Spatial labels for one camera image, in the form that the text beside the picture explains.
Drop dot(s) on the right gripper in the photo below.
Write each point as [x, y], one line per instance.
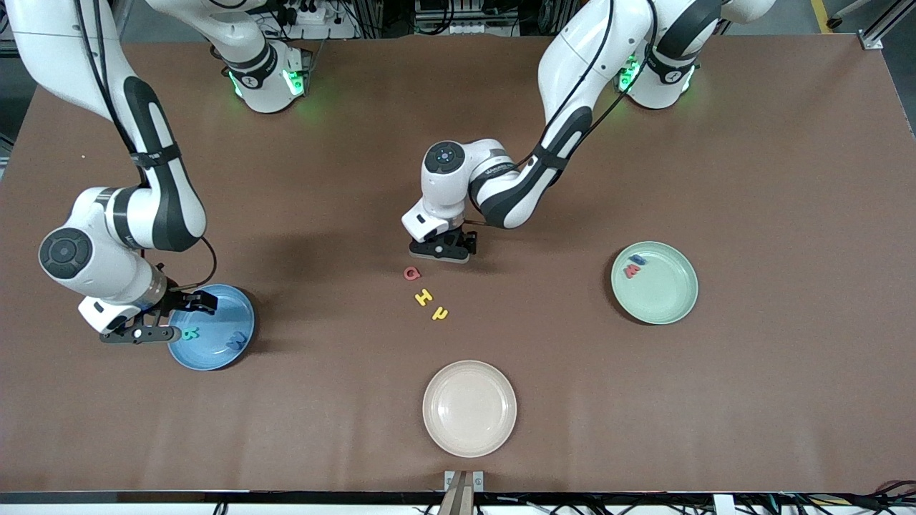
[179, 298]

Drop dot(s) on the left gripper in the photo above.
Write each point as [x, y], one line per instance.
[468, 239]

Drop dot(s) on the teal foam letter R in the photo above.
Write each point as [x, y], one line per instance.
[189, 333]

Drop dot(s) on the blue foam capital letter W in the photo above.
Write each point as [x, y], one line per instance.
[236, 342]

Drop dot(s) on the red foam letter w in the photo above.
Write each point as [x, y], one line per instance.
[631, 272]

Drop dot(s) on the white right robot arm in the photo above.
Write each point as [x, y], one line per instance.
[161, 207]

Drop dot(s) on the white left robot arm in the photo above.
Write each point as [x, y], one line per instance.
[587, 57]

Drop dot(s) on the blue plate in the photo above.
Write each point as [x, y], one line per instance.
[215, 354]

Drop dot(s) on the beige plate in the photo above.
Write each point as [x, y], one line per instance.
[469, 408]

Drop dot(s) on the green plate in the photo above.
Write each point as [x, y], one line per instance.
[665, 293]

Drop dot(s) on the red foam letter Q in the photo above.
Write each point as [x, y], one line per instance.
[411, 273]

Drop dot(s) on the yellow foam capital letter H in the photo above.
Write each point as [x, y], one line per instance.
[424, 297]

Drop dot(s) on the yellow foam small letter h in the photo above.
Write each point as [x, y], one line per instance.
[439, 313]

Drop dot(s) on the grey equipment box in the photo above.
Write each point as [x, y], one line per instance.
[465, 21]

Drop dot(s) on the white power strip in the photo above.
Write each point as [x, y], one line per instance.
[315, 16]

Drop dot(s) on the brown table cover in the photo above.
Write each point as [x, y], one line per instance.
[787, 393]

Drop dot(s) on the metal table edge bracket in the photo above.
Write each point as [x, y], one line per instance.
[464, 486]

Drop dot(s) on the aluminium frame post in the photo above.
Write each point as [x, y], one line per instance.
[869, 39]

